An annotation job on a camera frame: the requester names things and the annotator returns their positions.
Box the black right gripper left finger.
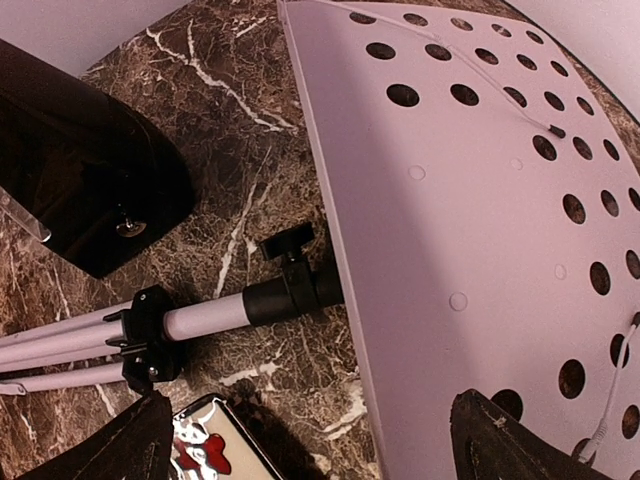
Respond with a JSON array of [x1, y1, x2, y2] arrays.
[[21, 390, 174, 480]]

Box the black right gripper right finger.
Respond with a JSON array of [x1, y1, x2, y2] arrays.
[[450, 389, 606, 479]]

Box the white perforated music stand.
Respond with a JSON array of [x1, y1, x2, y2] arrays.
[[1, 1, 639, 479]]

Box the floral square ceramic plate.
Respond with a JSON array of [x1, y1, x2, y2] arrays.
[[168, 394, 282, 480]]

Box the black metronome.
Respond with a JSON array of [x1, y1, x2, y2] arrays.
[[1, 42, 195, 278]]

